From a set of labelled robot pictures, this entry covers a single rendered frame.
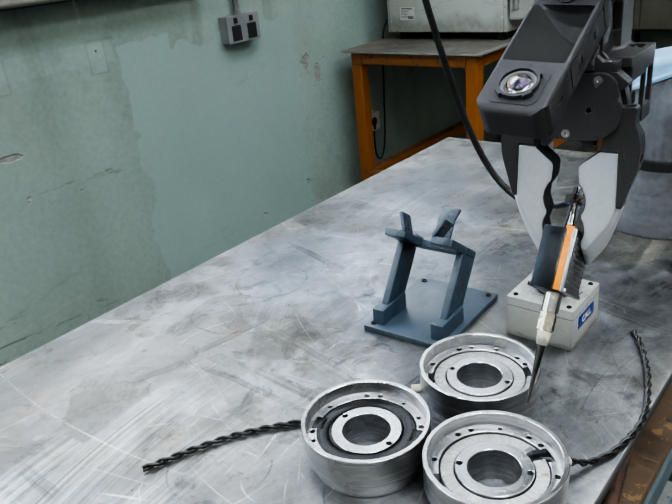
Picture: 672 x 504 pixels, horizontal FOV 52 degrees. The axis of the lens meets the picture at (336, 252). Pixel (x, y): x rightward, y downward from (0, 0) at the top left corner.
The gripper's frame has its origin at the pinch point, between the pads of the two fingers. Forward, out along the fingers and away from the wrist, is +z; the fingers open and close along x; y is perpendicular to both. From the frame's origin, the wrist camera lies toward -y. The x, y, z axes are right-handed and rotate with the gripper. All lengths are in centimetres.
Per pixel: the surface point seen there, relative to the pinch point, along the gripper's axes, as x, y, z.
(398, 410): 10.7, -7.9, 13.8
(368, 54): 141, 183, 21
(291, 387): 23.8, -6.9, 16.7
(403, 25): 138, 206, 13
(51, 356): 52, -15, 17
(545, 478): -2.5, -9.3, 13.9
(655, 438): -2, 33, 42
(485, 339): 8.5, 4.5, 13.2
